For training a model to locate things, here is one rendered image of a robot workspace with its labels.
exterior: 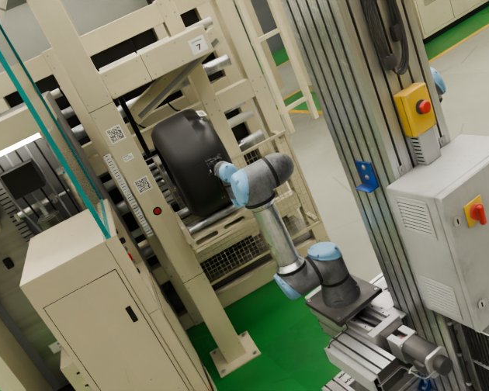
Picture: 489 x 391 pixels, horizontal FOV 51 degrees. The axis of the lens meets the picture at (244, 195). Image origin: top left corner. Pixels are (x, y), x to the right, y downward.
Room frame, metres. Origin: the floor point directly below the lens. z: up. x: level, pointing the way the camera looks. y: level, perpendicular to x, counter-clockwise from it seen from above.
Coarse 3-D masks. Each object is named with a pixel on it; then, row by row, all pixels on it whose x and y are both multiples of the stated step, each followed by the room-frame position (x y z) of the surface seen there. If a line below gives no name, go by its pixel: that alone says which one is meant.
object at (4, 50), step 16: (0, 32) 2.30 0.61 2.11; (0, 48) 1.98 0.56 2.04; (16, 64) 2.19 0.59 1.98; (16, 80) 1.88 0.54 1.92; (32, 80) 2.41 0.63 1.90; (32, 96) 2.08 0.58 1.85; (32, 112) 1.88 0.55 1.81; (48, 112) 2.33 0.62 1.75; (48, 128) 2.00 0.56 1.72; (64, 144) 2.23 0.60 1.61; (64, 160) 1.88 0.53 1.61; (80, 176) 2.11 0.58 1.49; (80, 192) 1.88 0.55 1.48; (96, 192) 2.39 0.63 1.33; (96, 208) 2.03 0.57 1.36
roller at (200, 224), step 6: (222, 210) 2.53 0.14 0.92; (228, 210) 2.53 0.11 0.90; (234, 210) 2.55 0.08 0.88; (210, 216) 2.52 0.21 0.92; (216, 216) 2.52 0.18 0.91; (222, 216) 2.53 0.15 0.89; (198, 222) 2.52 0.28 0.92; (204, 222) 2.51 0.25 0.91; (210, 222) 2.51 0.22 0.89; (192, 228) 2.50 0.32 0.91; (198, 228) 2.50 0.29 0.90
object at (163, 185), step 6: (150, 162) 3.09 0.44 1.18; (156, 162) 2.96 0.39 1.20; (150, 168) 2.96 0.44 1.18; (156, 168) 2.98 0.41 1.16; (156, 174) 2.96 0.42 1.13; (162, 174) 2.96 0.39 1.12; (156, 180) 2.97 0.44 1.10; (162, 180) 2.97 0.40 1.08; (162, 186) 2.97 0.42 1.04; (168, 186) 2.96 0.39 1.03; (162, 192) 2.97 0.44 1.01; (168, 192) 2.96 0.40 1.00; (168, 198) 2.97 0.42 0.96; (174, 198) 2.96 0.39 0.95; (168, 204) 2.96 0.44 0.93
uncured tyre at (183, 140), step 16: (192, 112) 2.63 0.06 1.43; (160, 128) 2.60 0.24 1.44; (176, 128) 2.55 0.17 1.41; (192, 128) 2.52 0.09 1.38; (208, 128) 2.51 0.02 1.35; (160, 144) 2.53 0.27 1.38; (176, 144) 2.47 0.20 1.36; (192, 144) 2.46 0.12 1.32; (208, 144) 2.45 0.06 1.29; (176, 160) 2.43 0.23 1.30; (192, 160) 2.42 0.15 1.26; (224, 160) 2.44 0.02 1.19; (176, 176) 2.43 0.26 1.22; (192, 176) 2.40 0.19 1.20; (208, 176) 2.41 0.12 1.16; (192, 192) 2.40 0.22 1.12; (208, 192) 2.42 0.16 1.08; (224, 192) 2.45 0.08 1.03; (192, 208) 2.47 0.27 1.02; (208, 208) 2.46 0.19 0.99
